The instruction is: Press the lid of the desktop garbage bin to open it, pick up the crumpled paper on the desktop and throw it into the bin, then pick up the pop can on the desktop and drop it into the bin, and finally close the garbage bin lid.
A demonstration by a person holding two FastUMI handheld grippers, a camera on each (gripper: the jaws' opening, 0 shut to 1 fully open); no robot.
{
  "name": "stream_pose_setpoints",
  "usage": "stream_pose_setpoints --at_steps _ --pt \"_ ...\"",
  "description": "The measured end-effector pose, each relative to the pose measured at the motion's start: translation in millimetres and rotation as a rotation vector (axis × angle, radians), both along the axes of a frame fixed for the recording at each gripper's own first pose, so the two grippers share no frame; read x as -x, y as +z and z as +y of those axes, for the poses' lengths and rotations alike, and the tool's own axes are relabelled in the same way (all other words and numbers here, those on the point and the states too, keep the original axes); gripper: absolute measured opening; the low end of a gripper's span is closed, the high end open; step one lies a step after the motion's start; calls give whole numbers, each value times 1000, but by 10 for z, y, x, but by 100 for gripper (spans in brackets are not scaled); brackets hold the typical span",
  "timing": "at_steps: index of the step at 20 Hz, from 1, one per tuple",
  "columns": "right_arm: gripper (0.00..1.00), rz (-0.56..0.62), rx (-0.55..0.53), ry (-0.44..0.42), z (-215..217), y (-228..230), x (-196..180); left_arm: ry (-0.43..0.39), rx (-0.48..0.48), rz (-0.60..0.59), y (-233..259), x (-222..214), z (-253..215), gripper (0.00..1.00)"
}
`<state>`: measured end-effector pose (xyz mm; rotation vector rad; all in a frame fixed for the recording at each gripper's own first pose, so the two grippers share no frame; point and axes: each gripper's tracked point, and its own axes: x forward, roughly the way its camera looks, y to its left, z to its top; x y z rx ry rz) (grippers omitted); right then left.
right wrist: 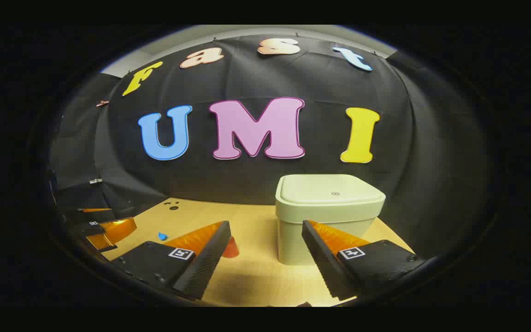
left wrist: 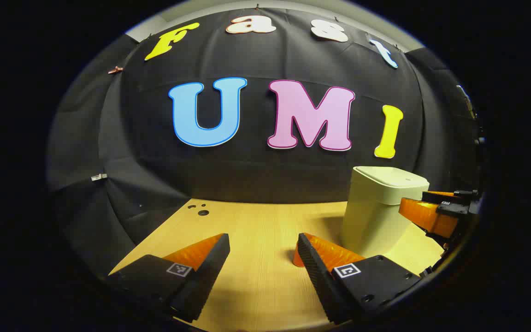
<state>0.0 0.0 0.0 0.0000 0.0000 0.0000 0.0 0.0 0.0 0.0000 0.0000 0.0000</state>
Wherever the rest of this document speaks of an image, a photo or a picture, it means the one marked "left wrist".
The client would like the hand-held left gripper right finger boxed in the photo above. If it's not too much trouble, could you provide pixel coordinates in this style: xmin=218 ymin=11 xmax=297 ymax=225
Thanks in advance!
xmin=297 ymin=232 xmax=423 ymax=326

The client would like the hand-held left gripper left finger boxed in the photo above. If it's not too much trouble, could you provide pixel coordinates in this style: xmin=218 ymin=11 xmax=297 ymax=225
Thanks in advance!
xmin=106 ymin=233 xmax=231 ymax=323

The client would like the pale green desktop garbage bin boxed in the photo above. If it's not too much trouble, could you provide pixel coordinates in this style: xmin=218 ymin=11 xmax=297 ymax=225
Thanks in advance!
xmin=341 ymin=166 xmax=431 ymax=259

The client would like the wooden desktop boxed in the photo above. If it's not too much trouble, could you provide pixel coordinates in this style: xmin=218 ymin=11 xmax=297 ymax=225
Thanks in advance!
xmin=109 ymin=198 xmax=446 ymax=332

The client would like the black backdrop cloth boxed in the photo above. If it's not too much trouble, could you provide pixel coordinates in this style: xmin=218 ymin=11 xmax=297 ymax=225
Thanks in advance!
xmin=47 ymin=7 xmax=483 ymax=277

